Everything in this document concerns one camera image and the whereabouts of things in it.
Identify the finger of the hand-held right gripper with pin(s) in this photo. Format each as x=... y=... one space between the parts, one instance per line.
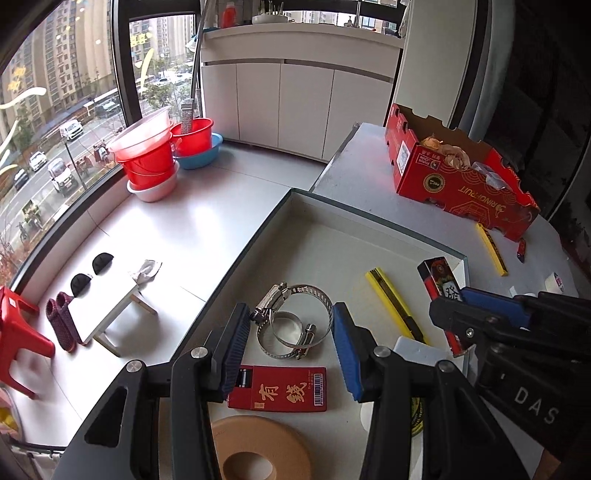
x=494 y=302
x=461 y=323

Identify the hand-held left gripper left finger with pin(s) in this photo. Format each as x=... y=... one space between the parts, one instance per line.
x=234 y=355

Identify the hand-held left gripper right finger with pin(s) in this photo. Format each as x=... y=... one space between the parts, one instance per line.
x=348 y=355

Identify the white rectangular block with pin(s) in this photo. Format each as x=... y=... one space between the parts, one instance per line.
x=420 y=348

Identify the red black printed box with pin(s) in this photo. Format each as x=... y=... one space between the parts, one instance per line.
x=436 y=277

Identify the red box with gold print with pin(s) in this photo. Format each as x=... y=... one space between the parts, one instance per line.
x=277 y=387

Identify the yellow utility knife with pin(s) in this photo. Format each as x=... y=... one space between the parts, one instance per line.
x=392 y=295

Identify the grey shallow tray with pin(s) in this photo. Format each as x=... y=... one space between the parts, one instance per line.
x=323 y=249

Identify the yellow black slim stick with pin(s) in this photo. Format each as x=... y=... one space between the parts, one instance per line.
x=491 y=249

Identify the red black marker pen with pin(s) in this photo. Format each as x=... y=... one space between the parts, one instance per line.
x=521 y=251

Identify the white masking tape roll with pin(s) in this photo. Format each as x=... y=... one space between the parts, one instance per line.
x=555 y=282

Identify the black yellow tape roll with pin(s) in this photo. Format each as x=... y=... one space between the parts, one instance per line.
x=417 y=415

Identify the red cardboard box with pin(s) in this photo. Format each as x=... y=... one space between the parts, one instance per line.
x=461 y=189

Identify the grey crumpled cloth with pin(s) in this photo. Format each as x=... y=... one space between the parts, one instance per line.
x=145 y=271

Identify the small white low table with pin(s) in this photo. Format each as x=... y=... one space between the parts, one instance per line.
x=115 y=309

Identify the beige crumpled paper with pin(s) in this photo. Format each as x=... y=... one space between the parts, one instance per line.
x=445 y=150

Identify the black slipper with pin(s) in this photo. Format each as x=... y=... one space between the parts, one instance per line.
x=81 y=284
x=101 y=263

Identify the purple slipper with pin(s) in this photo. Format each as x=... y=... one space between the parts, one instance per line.
x=71 y=318
x=57 y=323

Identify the white plastic basin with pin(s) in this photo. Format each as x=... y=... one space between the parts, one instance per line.
x=152 y=191

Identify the blue plastic basin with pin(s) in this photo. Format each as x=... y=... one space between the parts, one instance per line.
x=203 y=157

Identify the red plastic bucket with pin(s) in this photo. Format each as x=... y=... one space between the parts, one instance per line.
x=150 y=166

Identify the red plastic stool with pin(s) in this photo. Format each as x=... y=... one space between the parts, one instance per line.
x=21 y=332

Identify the red bucket holding mop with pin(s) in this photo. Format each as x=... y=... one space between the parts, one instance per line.
x=194 y=138

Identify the metal mop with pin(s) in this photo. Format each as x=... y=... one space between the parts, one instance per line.
x=187 y=117

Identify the white cabinet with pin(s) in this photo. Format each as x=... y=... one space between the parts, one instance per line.
x=300 y=101

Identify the red bottle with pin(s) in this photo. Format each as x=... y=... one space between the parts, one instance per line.
x=228 y=16

